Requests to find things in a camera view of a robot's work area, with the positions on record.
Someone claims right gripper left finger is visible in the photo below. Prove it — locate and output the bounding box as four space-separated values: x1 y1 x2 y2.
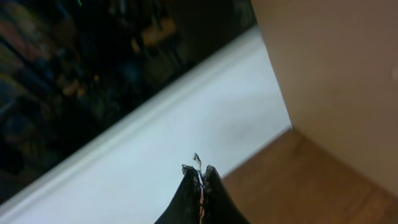
155 165 201 224

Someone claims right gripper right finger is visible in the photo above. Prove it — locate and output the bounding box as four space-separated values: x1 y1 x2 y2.
204 165 249 224

